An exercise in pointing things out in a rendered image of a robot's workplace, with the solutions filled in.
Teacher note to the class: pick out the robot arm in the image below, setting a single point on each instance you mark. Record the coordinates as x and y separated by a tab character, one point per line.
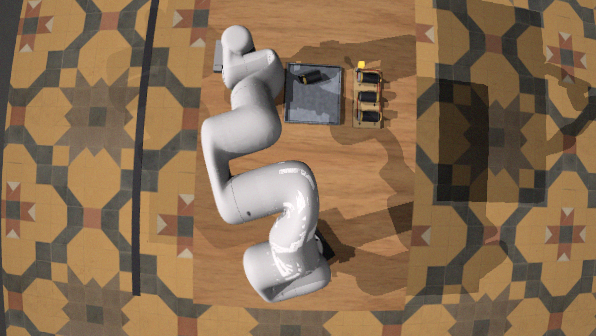
253	125

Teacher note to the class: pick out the black battery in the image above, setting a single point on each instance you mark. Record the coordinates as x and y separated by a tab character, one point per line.
369	77
369	97
369	116
312	77

